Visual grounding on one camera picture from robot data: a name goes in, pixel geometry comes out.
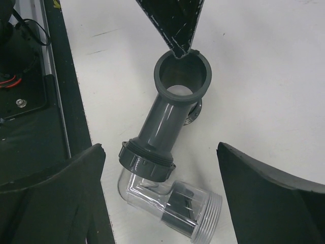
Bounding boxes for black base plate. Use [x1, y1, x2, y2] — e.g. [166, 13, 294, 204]
[0, 0, 93, 189]

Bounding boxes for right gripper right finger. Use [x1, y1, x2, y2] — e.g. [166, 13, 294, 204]
[217, 142, 324, 243]

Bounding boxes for grey pipe tee fitting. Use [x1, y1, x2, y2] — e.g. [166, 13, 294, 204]
[119, 50, 212, 182]

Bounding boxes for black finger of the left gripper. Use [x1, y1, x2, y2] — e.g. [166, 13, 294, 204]
[137, 0, 204, 59]

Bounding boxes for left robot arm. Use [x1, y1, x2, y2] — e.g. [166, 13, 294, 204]
[1, 1, 204, 89]

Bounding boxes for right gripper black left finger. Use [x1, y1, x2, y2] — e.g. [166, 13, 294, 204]
[1, 144, 114, 243]

